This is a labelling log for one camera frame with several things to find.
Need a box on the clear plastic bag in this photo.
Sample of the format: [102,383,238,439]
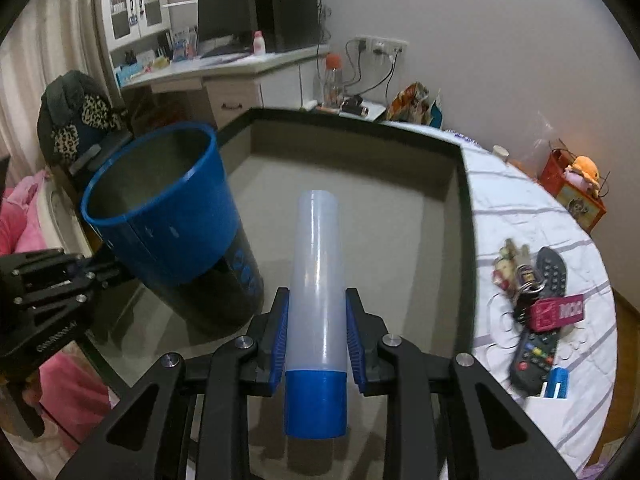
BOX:
[530,110,586,161]

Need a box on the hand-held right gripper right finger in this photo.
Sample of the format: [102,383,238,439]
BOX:
[344,287,577,480]

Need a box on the beige curtain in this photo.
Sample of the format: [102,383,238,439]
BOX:
[0,0,121,176]

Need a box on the small blue and white holder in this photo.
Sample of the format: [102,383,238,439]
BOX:
[541,367,572,401]

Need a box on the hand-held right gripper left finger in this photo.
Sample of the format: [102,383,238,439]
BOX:
[77,287,291,480]

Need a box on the office chair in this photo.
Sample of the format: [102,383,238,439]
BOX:
[37,71,136,181]

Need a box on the black computer tower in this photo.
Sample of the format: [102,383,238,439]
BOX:
[254,0,321,53]

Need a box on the key ring with charms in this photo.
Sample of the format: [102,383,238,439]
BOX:
[492,239,546,311]

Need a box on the clear bottle with orange cap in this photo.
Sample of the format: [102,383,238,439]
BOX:
[324,52,346,106]

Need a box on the white striped bedspread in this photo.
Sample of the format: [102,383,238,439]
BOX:
[380,120,618,480]

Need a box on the white hutch cabinet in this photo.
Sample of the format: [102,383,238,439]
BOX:
[97,0,173,53]

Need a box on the red basket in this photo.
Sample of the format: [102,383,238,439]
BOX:
[540,149,607,233]

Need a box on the white desk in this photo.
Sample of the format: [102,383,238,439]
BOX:
[120,45,331,128]

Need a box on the white wall outlet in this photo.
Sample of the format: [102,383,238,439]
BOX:
[356,36,407,56]

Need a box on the dark green tray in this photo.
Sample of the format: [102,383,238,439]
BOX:
[90,106,476,480]

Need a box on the black computer monitor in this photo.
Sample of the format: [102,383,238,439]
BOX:
[196,0,258,53]

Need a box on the pink blanket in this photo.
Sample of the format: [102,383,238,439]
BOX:
[0,170,118,448]

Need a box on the translucent tube with blue cap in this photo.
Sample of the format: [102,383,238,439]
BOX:
[282,189,348,440]

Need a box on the colourful snack bag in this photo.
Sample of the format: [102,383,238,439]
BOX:
[386,82,431,123]

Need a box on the orange plush toy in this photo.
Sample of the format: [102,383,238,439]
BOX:
[564,156,601,197]

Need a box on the pink tag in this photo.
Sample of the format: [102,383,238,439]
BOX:
[530,294,586,332]

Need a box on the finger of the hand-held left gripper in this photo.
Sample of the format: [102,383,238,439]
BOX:
[0,284,110,362]
[0,249,123,295]

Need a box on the black power cable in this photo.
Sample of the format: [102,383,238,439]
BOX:
[345,40,401,101]

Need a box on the blue and black round bin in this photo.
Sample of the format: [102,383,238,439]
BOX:
[80,121,266,333]

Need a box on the black remote control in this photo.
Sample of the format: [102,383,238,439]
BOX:
[509,246,568,395]

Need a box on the white nightstand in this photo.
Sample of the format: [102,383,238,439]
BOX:
[300,99,388,122]

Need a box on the black keyboard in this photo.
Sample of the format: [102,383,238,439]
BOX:
[200,44,251,59]

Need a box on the leopard print garment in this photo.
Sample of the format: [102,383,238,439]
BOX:
[42,92,123,163]

